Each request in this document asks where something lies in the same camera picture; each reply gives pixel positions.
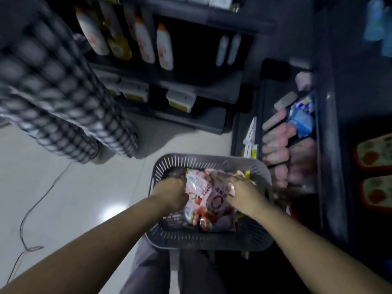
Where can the person's left hand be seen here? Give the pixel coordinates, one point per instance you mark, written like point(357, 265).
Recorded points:
point(168, 192)

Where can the person's right hand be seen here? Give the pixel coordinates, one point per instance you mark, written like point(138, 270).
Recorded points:
point(246, 197)

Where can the person's right fingers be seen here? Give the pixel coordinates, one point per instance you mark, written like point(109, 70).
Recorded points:
point(233, 185)

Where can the person's left fingers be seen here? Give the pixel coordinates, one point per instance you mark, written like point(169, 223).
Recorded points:
point(184, 192)

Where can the pink white snack packet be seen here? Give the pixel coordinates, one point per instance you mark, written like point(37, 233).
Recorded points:
point(208, 192)

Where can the person's right forearm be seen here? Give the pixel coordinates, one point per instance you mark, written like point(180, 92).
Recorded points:
point(309, 251)

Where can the person's left forearm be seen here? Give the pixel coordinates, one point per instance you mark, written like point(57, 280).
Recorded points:
point(92, 244)

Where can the yellow snack packet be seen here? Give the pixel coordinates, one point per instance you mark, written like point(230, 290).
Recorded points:
point(245, 175)

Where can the pile of pink snack packets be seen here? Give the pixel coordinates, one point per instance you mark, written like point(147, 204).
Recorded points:
point(211, 218)

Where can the white yellow price tag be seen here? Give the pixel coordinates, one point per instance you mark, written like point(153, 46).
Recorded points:
point(134, 91)
point(251, 140)
point(109, 84)
point(180, 101)

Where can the grey slotted plastic basket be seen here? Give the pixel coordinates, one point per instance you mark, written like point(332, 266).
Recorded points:
point(196, 240)

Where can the row of pink shelf packets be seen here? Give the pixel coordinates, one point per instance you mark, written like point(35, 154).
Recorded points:
point(284, 150)

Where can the person's grey trousers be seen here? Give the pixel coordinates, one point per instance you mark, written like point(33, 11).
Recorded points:
point(183, 272)

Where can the blue white packet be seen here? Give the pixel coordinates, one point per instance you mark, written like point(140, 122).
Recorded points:
point(301, 119)

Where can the dark shelf unit with bottles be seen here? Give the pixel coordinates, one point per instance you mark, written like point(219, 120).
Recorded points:
point(202, 85)

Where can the dark shelf unit with packets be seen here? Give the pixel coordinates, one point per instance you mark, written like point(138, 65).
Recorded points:
point(333, 134)

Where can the small white bottle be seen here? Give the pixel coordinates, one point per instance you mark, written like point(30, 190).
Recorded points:
point(221, 51)
point(234, 49)

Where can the green red packet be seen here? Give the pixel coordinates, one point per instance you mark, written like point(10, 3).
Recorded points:
point(378, 192)
point(375, 151)

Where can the white bottle orange cap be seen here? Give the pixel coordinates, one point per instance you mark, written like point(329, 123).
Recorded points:
point(92, 30)
point(144, 41)
point(164, 47)

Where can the yellow bottle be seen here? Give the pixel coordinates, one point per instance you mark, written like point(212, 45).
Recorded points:
point(118, 39)

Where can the light blue bottles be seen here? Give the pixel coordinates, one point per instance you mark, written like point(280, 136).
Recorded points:
point(378, 24)

